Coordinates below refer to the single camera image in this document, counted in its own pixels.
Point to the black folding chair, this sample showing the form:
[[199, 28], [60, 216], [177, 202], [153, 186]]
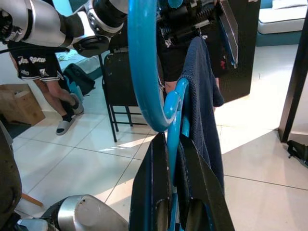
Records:
[[118, 77]]

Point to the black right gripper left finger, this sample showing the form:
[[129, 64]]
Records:
[[151, 192]]

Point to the black teal backpack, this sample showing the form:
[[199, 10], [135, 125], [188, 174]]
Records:
[[79, 77]]

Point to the navy printed t-shirt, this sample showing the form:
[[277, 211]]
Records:
[[204, 96]]

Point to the dark robot torso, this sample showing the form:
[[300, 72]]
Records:
[[8, 173]]

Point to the person in black printed shorts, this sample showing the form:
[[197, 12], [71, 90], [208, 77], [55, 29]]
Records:
[[36, 65]]

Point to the open cardboard box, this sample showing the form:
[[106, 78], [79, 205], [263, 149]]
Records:
[[21, 106]]

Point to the person with bare legs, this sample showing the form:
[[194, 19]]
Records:
[[173, 67]]

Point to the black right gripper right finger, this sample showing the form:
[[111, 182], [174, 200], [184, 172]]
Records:
[[202, 192]]

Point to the blue plastic hanger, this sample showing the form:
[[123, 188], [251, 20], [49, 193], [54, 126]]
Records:
[[139, 60]]

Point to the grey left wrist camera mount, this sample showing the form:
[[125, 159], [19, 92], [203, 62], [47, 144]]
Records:
[[228, 29]]

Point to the silver robot leg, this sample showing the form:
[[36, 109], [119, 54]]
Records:
[[96, 214]]

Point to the black partition panel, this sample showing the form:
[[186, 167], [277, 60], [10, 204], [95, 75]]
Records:
[[245, 48]]

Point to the light grey ottoman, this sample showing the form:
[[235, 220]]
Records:
[[281, 21]]

